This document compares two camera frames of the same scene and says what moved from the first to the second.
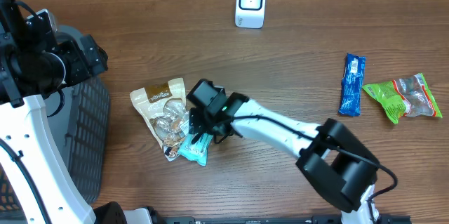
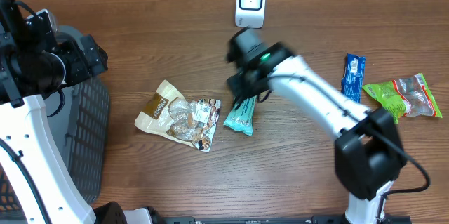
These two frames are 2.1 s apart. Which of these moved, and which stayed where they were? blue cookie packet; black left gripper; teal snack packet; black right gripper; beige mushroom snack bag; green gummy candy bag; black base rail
Moved: beige mushroom snack bag; black right gripper; teal snack packet
Stayed: blue cookie packet; green gummy candy bag; black left gripper; black base rail
